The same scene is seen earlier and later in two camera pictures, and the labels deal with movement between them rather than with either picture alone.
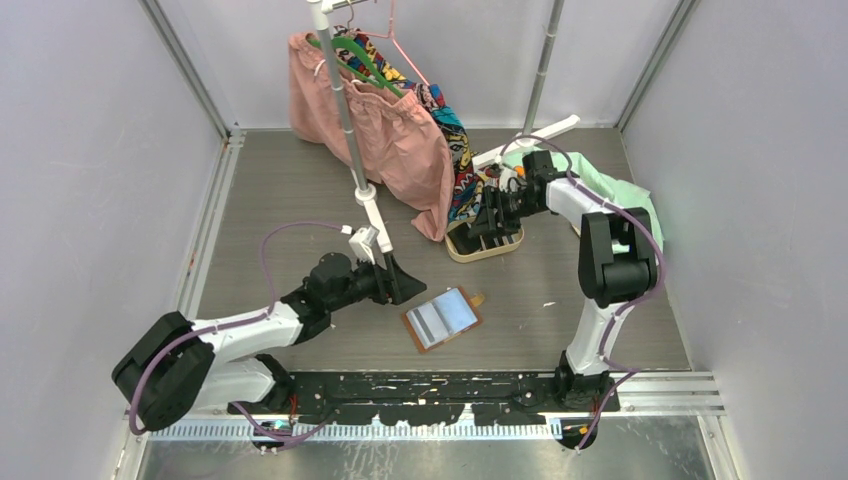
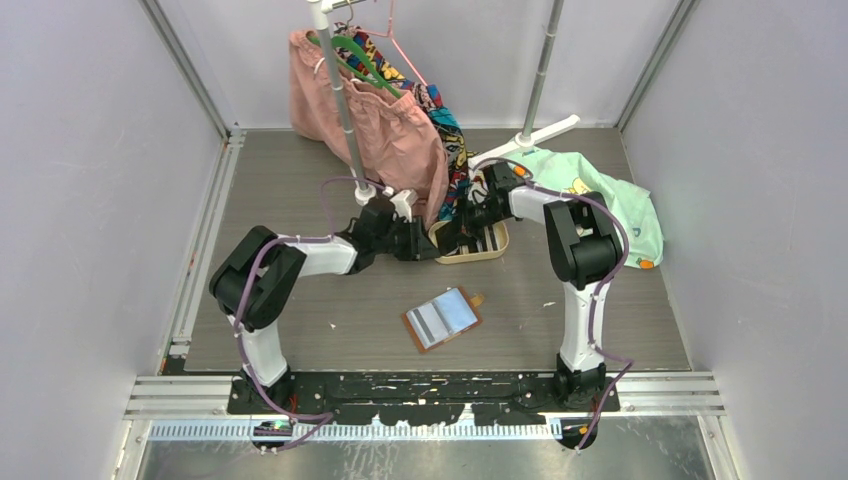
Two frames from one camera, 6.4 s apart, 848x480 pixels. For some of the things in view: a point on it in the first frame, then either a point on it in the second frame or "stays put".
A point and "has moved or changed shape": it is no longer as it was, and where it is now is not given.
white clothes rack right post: [529, 137] stays put
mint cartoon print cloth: [622, 194] stays put
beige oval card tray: [490, 243] has moved or changed shape
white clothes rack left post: [364, 195] stays put
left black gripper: [392, 283] to [419, 248]
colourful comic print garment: [467, 180] stays put
